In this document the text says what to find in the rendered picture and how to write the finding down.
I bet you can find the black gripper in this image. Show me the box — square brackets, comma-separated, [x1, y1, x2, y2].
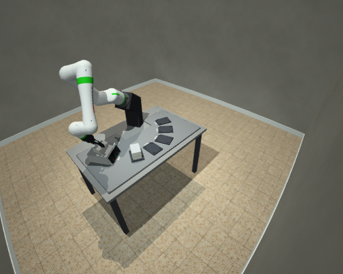
[87, 135, 106, 149]

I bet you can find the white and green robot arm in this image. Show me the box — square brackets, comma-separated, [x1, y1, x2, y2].
[59, 60, 130, 142]

